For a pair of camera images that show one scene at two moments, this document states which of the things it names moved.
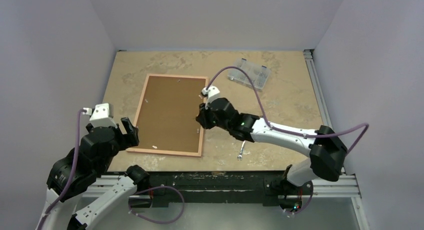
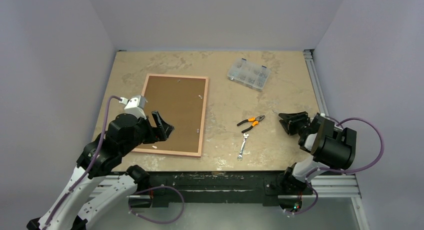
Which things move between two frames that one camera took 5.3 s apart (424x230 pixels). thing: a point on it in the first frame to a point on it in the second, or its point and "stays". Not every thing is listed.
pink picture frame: (167, 113) stays
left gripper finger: (131, 131) to (167, 128)
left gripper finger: (124, 141) to (158, 135)
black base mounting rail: (230, 185) stays
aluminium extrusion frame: (347, 187) stays
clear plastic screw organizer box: (259, 74) stays
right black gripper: (204, 115) to (301, 125)
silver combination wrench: (240, 156) stays
